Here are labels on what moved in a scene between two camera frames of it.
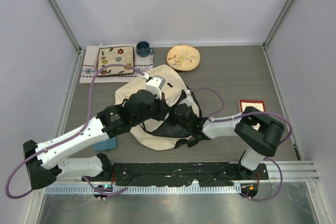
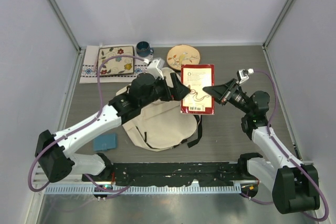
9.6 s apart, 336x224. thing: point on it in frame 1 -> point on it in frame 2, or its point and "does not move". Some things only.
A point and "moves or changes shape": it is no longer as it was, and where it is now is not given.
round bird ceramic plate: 183,57 does not move
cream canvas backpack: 162,134 moves or changes shape
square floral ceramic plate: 123,55 does not move
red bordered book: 260,105 moves or changes shape
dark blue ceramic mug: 143,49 does not move
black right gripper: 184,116 -> 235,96
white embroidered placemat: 88,66 does not move
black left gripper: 163,108 -> 179,91
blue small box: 111,144 does not move
